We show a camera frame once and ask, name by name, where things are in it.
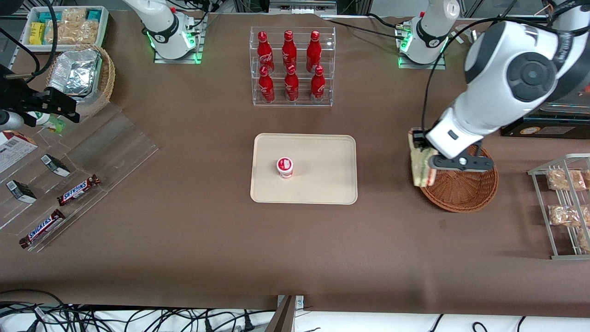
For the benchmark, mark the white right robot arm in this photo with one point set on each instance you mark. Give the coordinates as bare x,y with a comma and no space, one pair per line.
159,18

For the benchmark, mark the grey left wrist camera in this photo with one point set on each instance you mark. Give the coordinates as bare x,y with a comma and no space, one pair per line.
461,162

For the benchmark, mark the silver foil tray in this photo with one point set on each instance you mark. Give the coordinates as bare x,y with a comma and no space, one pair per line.
73,74

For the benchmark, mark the triangle sandwich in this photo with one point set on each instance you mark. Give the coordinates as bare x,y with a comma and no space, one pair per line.
420,168

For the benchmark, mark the white plastic bin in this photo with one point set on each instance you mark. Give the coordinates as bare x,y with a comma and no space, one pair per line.
105,27

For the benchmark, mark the beige plastic tray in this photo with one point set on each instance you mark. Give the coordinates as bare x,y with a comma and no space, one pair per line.
322,175

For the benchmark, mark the small black white box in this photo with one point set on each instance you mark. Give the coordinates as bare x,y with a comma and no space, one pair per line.
55,165
20,191

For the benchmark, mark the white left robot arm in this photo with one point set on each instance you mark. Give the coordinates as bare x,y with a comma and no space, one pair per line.
507,69

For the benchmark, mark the black control box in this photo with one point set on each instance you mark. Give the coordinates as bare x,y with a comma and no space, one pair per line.
553,128

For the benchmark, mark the grey metal beam bracket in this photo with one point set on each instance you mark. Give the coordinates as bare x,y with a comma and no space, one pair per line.
283,318

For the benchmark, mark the red cola bottle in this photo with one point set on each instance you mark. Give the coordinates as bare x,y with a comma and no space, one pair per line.
291,85
266,86
317,86
263,50
314,50
289,50

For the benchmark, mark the brown round wicker basket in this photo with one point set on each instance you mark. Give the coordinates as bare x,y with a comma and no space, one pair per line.
461,193

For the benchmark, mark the yellow snack packet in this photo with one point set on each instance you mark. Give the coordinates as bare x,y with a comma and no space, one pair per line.
37,33

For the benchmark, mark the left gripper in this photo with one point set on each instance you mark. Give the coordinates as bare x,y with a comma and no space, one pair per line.
418,139

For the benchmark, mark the green white small bottle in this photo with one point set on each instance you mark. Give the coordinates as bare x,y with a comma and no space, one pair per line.
50,122

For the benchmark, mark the clear acrylic stepped stand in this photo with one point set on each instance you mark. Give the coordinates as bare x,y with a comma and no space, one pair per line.
115,147

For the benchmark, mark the teal snack packet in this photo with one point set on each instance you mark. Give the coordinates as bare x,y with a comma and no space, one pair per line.
48,17
94,15

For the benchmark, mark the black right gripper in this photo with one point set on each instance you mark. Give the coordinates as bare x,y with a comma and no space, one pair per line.
18,97

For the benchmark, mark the clear plastic wrapper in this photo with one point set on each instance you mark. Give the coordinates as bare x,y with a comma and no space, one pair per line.
462,31

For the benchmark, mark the red white yogurt cup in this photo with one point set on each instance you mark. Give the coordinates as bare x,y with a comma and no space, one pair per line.
285,167

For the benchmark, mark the red white printed box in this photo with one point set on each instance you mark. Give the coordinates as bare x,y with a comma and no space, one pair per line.
14,150

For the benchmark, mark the brown snickers bar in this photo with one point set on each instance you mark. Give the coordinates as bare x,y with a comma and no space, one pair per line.
78,190
42,229

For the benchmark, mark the clear bag of crackers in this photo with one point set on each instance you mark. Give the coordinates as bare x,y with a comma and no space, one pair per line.
88,32
62,33
73,15

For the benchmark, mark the tan wicker basket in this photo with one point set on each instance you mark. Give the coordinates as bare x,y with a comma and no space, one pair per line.
107,78

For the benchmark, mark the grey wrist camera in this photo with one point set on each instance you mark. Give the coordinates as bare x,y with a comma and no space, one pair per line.
461,162
9,120

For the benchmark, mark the clear bag of fried snack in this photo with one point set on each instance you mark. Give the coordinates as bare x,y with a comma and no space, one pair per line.
566,180
584,240
587,177
564,215

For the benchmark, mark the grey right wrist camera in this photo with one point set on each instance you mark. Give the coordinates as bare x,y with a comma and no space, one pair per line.
9,120

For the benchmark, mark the clear acrylic bottle rack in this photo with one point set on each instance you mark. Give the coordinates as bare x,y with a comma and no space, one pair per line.
302,99

